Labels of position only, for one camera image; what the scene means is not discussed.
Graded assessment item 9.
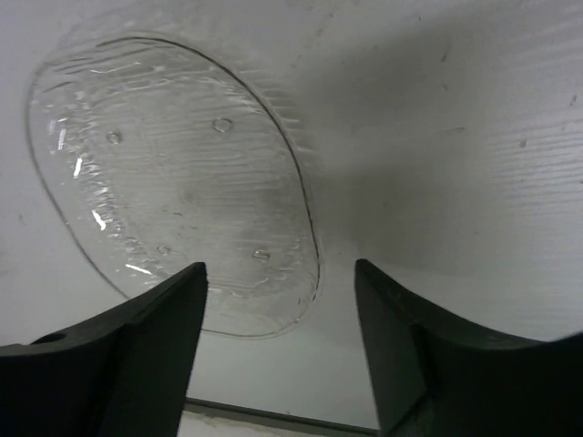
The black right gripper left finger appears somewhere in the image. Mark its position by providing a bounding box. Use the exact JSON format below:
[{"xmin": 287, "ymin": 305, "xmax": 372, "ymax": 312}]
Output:
[{"xmin": 1, "ymin": 262, "xmax": 208, "ymax": 436}]

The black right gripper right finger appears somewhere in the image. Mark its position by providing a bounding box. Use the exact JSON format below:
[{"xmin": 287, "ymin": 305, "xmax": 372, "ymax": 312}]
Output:
[{"xmin": 354, "ymin": 259, "xmax": 582, "ymax": 436}]

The clear glass plate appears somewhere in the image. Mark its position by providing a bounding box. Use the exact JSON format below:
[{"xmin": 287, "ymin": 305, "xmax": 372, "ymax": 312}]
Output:
[{"xmin": 26, "ymin": 36, "xmax": 320, "ymax": 339}]

